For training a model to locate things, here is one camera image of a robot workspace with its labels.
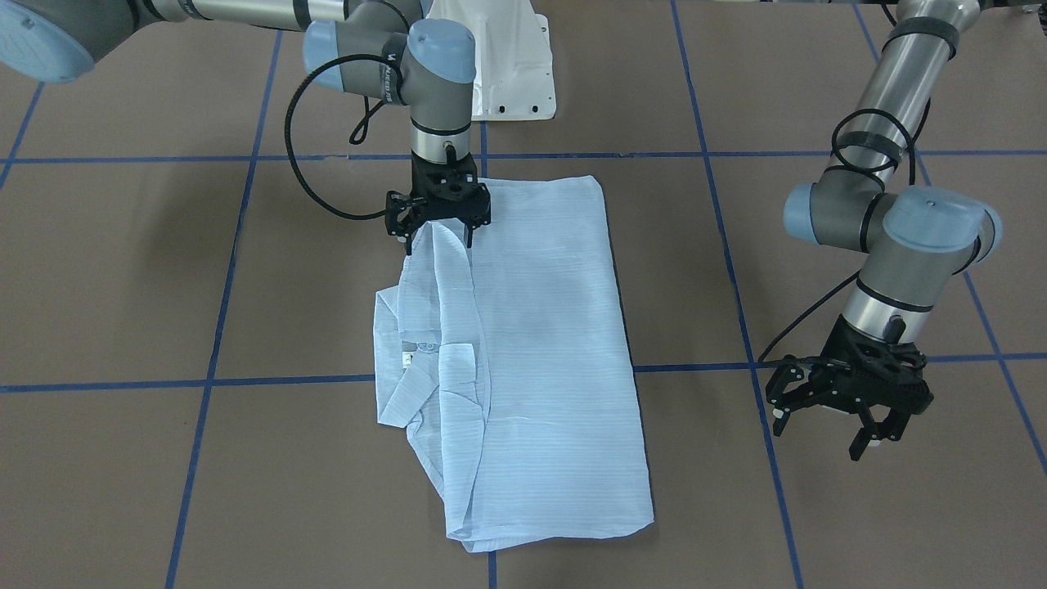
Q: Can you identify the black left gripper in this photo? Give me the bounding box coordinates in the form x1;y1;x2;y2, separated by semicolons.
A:
764;317;932;461

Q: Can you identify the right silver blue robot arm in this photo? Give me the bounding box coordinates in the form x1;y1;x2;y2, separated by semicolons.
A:
2;1;492;249

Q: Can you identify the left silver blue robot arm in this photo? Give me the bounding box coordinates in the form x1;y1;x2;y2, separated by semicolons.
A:
764;1;1003;460

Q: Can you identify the light blue button shirt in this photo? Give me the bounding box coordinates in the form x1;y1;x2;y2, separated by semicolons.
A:
373;176;654;552

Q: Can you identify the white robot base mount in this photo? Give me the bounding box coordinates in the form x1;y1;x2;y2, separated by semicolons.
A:
429;1;557;122

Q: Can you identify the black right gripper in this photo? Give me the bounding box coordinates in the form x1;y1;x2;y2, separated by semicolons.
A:
384;153;491;256

